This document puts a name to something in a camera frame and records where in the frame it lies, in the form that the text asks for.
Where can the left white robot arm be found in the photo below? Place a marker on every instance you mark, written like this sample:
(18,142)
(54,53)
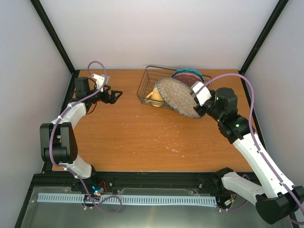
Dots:
(57,140)

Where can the yellow mug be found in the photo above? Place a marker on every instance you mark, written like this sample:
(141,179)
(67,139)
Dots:
(154,98)

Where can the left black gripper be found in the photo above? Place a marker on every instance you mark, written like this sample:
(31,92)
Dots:
(112,99)

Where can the pink plate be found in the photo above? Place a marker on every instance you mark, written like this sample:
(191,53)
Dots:
(187,78)

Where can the right black frame post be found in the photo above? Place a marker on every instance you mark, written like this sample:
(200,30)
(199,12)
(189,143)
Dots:
(274,16)

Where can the blue dotted plate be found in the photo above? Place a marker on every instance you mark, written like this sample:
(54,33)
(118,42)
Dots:
(189,70)

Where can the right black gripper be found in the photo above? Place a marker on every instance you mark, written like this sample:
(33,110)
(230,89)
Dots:
(198,109)

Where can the black frame post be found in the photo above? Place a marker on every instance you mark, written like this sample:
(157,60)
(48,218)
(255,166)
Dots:
(274,16)
(52,33)

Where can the left black frame post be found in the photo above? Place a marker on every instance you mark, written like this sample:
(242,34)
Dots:
(52,33)

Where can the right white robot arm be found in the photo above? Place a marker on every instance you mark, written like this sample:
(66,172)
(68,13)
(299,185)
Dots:
(275,197)

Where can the light blue cable duct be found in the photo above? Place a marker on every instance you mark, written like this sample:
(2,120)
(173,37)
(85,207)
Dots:
(130,200)

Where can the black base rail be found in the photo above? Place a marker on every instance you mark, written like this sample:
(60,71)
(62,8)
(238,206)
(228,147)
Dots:
(202,182)

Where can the grey speckled large plate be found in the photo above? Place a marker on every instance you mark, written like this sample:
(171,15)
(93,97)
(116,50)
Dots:
(177,95)

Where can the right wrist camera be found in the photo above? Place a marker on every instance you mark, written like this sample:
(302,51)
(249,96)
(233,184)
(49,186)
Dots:
(200,92)

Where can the black wire dish rack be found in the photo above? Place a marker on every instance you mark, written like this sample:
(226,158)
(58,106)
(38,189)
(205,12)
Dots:
(148,82)

